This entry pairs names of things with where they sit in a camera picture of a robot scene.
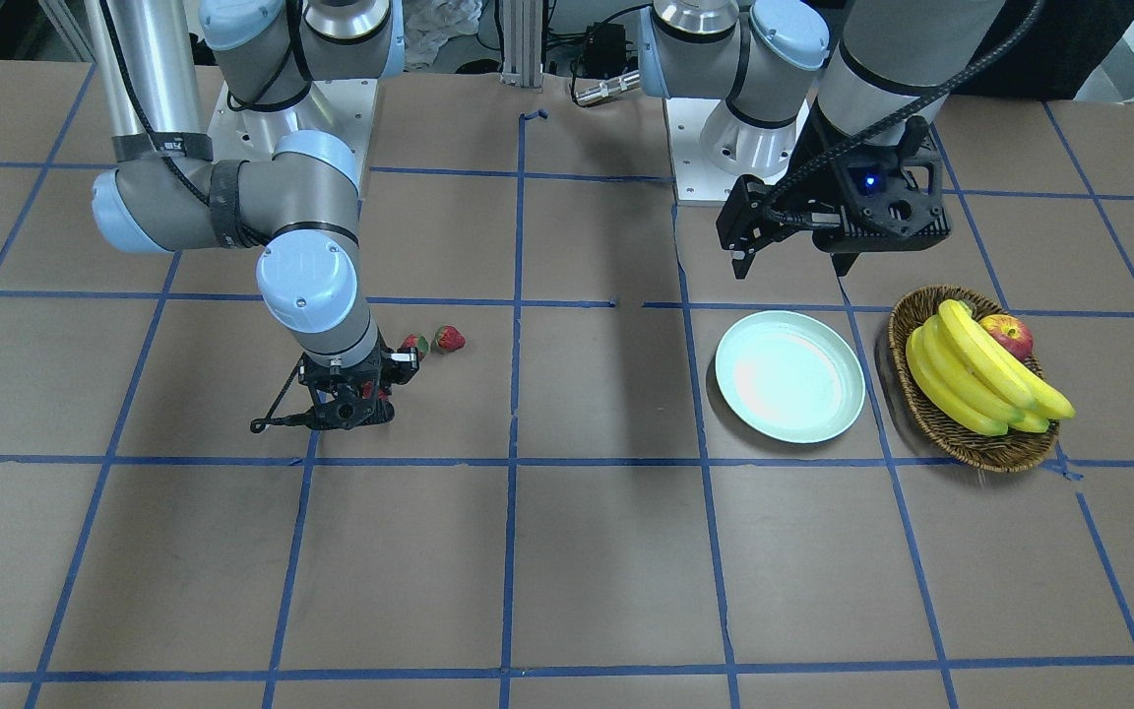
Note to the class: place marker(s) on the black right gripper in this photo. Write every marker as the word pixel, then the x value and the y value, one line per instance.
pixel 346 373

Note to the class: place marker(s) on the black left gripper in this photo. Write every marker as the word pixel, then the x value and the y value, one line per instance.
pixel 820 162

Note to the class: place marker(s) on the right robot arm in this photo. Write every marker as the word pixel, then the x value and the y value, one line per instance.
pixel 298 206

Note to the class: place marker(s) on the pale green plate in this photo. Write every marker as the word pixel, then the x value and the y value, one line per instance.
pixel 789 376

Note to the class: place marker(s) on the yellow banana bunch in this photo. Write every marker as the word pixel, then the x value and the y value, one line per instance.
pixel 974 381

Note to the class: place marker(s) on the red yellow apple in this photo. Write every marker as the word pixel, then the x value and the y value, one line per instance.
pixel 1011 333

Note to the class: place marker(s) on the black power adapter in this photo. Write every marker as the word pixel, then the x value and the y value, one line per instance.
pixel 604 53

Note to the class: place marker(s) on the brown wicker basket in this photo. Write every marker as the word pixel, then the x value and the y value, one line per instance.
pixel 916 418

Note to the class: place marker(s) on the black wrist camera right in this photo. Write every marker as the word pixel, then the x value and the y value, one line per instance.
pixel 346 409

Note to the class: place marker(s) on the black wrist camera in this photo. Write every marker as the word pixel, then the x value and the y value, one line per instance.
pixel 346 409
pixel 883 198

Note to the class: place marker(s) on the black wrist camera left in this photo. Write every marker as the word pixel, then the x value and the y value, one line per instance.
pixel 883 198

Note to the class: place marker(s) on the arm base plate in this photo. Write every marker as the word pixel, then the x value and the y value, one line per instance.
pixel 710 148
pixel 343 108

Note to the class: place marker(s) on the aluminium frame post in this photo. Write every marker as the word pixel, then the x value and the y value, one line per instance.
pixel 521 38

